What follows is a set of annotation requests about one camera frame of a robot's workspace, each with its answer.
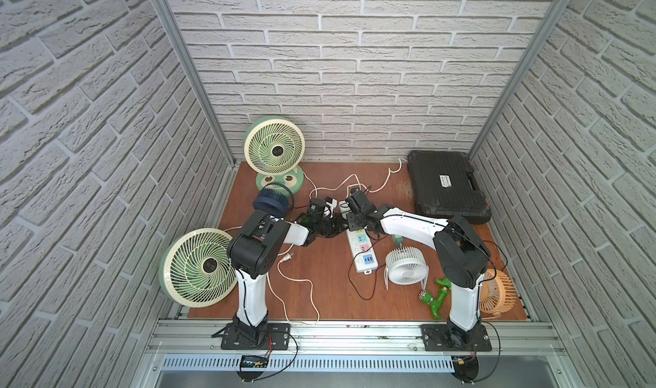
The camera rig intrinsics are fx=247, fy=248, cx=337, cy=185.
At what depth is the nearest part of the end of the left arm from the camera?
2.65 ft

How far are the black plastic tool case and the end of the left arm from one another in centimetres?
34

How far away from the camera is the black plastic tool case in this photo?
97 centimetres
